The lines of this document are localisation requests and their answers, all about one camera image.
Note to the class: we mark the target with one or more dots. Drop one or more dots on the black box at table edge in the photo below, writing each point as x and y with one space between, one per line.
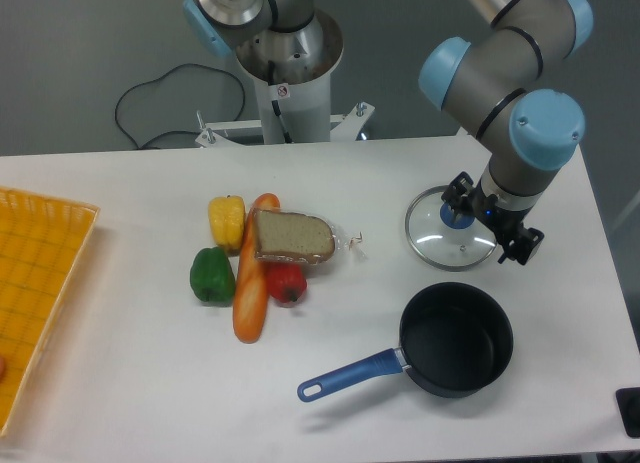
628 400

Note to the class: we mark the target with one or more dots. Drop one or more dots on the glass pot lid blue knob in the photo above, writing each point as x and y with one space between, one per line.
444 239

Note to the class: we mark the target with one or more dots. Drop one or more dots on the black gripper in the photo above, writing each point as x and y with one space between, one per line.
518 243

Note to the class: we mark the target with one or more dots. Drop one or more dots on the bagged toast bread slice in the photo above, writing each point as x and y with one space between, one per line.
298 238

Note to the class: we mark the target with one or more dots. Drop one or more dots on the green bell pepper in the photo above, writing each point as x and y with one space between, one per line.
211 277

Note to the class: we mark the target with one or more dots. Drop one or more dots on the red bell pepper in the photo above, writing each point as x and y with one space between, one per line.
286 283

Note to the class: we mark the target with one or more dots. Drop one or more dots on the yellow bell pepper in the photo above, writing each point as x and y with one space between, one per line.
227 222

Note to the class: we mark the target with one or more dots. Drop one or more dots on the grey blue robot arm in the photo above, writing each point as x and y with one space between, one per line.
530 135

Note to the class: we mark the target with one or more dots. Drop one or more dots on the yellow wicker basket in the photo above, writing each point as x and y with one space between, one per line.
42 240

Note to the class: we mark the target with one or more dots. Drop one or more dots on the orange baguette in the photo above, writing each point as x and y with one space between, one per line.
251 295

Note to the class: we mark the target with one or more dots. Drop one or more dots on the black saucepan blue handle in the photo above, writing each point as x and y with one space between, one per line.
454 340

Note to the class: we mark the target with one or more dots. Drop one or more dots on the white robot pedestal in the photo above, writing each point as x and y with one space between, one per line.
291 74

